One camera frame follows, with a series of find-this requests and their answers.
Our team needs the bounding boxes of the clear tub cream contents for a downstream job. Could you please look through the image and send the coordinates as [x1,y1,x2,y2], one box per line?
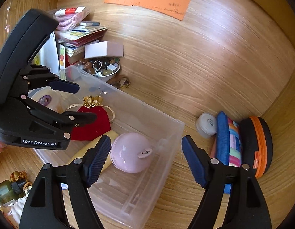
[29,87,65,113]

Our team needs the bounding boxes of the white drawstring bag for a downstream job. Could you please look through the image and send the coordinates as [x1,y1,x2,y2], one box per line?
[8,195,28,228]

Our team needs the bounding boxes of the red velvet pouch gold top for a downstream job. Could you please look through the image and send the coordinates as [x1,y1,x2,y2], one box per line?
[66,96,115,141]

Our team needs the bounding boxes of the green glass bottle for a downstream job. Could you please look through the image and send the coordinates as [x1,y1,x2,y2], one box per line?
[0,179,26,207]

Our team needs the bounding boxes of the yellow sunscreen bottle white cap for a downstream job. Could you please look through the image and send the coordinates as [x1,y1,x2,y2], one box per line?
[68,130,120,172]

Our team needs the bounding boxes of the olive gourd charm orange cord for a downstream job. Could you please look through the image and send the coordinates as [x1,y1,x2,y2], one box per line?
[9,170,34,194]

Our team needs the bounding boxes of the pink round compact case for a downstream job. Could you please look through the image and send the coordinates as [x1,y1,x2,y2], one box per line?
[110,132,153,174]

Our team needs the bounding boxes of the white file holder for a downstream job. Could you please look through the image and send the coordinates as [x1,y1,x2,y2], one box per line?
[32,33,60,74]

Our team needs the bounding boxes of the fruit sticker sheet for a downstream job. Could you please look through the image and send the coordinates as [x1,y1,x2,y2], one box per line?
[58,44,66,71]

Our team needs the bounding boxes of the white bowl of beads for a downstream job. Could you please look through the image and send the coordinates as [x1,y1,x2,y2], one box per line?
[75,57,120,82]

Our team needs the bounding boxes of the stack of booklets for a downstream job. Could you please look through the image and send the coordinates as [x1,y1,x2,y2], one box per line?
[49,6,107,56]

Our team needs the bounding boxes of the white pink rectangular box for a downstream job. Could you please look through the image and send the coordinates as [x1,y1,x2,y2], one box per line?
[84,41,124,58]

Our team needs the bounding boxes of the blue patchwork pouch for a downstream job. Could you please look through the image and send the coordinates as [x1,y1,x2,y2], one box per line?
[210,110,242,194]

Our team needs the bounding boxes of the black orange zip case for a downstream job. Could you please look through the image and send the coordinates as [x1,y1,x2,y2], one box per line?
[239,116,273,178]

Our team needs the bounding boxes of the clear plastic storage bin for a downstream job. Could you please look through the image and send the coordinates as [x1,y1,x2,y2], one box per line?
[28,65,186,229]

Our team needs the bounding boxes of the small white round container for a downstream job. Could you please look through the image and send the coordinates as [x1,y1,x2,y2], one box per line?
[196,113,217,139]

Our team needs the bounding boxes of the brown leather ring strap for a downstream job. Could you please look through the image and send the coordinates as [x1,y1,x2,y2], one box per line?
[107,74,131,89]

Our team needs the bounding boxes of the white hanging cable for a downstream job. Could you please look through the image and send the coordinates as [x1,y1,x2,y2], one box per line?
[4,0,15,34]

